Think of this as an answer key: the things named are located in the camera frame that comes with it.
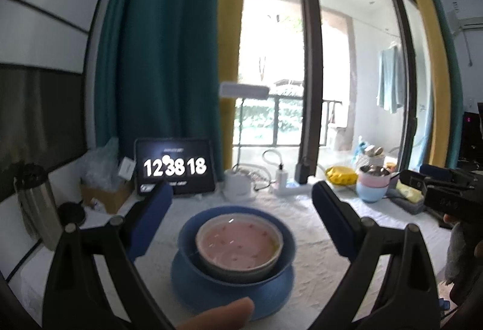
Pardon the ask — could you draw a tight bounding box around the person's right forearm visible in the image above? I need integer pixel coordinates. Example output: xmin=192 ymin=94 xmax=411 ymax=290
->
xmin=443 ymin=222 xmax=483 ymax=316

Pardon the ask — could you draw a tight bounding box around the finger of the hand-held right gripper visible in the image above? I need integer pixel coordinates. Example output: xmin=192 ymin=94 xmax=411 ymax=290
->
xmin=399 ymin=169 xmax=431 ymax=197
xmin=420 ymin=163 xmax=472 ymax=183

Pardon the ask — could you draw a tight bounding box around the white power strip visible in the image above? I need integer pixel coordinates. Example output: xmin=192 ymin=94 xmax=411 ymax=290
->
xmin=273 ymin=181 xmax=315 ymax=197

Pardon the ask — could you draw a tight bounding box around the white air conditioner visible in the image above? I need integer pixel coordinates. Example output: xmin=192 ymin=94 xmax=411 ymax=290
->
xmin=448 ymin=8 xmax=483 ymax=34

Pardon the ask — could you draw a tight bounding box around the black tablet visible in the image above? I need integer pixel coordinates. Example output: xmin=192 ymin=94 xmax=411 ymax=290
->
xmin=134 ymin=138 xmax=217 ymax=197

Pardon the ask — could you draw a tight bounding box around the pink steel-lined bowl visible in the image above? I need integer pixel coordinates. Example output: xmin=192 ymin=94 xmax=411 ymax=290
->
xmin=356 ymin=165 xmax=392 ymax=190

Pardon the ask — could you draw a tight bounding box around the small white box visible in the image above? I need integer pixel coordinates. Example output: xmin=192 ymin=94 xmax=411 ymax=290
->
xmin=120 ymin=159 xmax=136 ymax=180

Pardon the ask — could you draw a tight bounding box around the large blue plate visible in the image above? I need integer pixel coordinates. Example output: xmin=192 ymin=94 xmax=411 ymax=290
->
xmin=171 ymin=252 xmax=296 ymax=320

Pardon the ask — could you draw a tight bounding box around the brown cardboard box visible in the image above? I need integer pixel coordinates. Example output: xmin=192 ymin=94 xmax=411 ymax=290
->
xmin=80 ymin=179 xmax=133 ymax=214

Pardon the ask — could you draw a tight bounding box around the balcony railing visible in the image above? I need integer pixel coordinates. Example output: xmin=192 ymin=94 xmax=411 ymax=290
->
xmin=233 ymin=93 xmax=343 ymax=148

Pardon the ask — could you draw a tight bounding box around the pale blue bowl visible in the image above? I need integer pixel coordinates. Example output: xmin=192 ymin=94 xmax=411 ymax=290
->
xmin=356 ymin=183 xmax=388 ymax=204

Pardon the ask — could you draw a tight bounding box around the black charger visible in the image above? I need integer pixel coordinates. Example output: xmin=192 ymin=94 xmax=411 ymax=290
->
xmin=295 ymin=159 xmax=312 ymax=184

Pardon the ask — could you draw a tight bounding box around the white plastic basket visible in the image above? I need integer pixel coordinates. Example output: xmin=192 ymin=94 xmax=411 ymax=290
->
xmin=358 ymin=145 xmax=388 ymax=167

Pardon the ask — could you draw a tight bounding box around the cream bowl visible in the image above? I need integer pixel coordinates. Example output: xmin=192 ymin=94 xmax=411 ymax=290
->
xmin=195 ymin=224 xmax=284 ymax=283

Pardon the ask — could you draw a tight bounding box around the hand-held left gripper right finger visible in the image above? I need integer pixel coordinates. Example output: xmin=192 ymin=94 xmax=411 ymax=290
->
xmin=312 ymin=181 xmax=440 ymax=330

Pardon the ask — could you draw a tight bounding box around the hanging pale towel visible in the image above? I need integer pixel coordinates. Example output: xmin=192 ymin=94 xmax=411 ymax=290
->
xmin=376 ymin=46 xmax=405 ymax=114

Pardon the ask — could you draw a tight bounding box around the dark door frame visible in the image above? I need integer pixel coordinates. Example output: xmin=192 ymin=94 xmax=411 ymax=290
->
xmin=293 ymin=0 xmax=326 ymax=181

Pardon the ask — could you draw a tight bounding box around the pink speckled bowl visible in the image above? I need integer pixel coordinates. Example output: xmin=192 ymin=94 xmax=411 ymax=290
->
xmin=196 ymin=214 xmax=283 ymax=270

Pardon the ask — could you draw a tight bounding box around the yellow curtain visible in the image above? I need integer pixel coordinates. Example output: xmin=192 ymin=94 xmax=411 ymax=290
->
xmin=388 ymin=0 xmax=452 ymax=169
xmin=217 ymin=0 xmax=247 ymax=165

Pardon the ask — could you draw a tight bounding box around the black round pad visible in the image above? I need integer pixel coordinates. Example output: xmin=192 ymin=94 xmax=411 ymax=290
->
xmin=58 ymin=202 xmax=88 ymax=229

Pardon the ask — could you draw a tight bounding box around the person's left hand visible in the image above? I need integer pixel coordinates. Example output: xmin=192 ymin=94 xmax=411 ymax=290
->
xmin=174 ymin=297 xmax=254 ymax=330

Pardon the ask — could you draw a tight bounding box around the teal curtain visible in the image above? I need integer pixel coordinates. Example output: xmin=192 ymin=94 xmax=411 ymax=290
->
xmin=418 ymin=0 xmax=465 ymax=169
xmin=94 ymin=0 xmax=228 ymax=168

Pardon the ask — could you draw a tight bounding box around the yellow tissue pack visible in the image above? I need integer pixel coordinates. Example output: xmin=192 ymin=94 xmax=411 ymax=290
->
xmin=395 ymin=180 xmax=426 ymax=203

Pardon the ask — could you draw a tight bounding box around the clear plastic bag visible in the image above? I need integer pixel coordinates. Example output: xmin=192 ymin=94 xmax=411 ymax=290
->
xmin=80 ymin=137 xmax=126 ymax=188

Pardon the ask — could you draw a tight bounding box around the steel thermos flask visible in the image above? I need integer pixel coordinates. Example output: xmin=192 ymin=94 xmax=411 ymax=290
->
xmin=13 ymin=163 xmax=63 ymax=252

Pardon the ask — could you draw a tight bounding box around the white desk lamp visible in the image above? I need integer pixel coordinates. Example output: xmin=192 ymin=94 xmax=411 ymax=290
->
xmin=219 ymin=82 xmax=271 ymax=201

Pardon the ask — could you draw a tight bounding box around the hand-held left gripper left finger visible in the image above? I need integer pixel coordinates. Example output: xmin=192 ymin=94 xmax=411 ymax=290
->
xmin=41 ymin=182 xmax=174 ymax=330

